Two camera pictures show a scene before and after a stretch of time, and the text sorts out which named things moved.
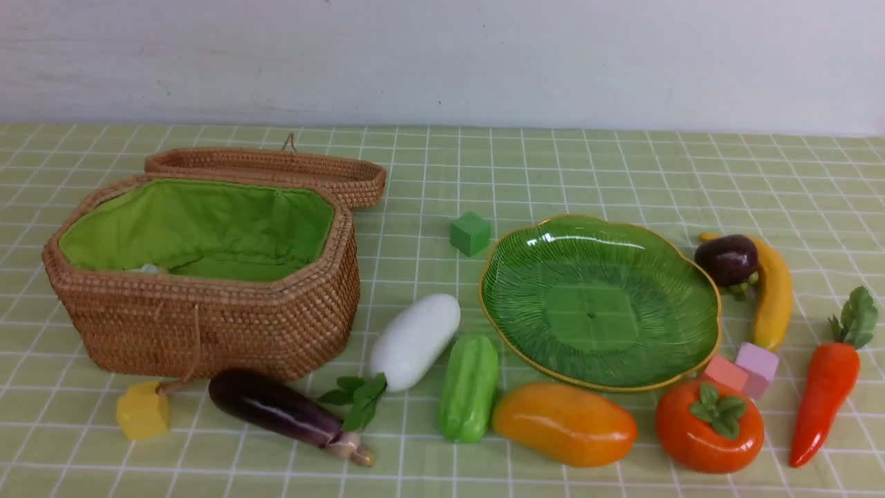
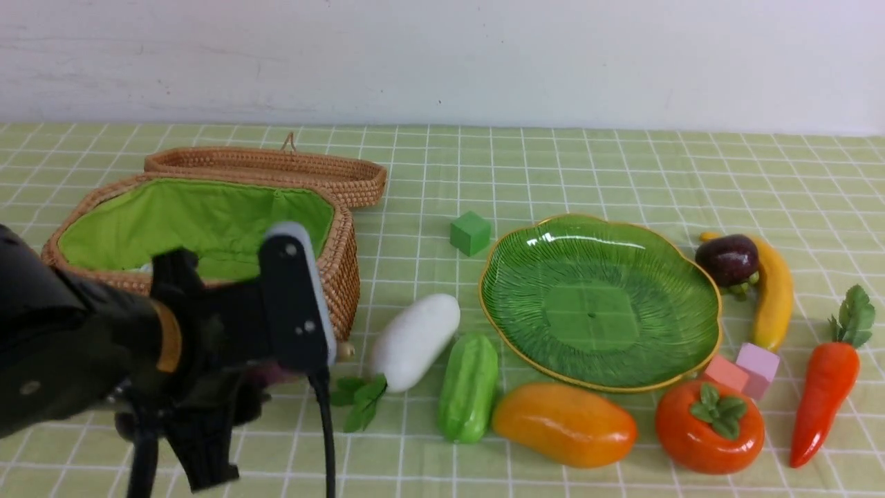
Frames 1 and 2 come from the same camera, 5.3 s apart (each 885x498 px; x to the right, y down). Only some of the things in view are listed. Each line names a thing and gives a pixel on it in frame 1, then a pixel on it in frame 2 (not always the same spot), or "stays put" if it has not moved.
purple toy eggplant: (272, 404) → (264, 372)
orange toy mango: (563, 426) stays put
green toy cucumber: (468, 387) stays put
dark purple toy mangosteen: (729, 260) stays put
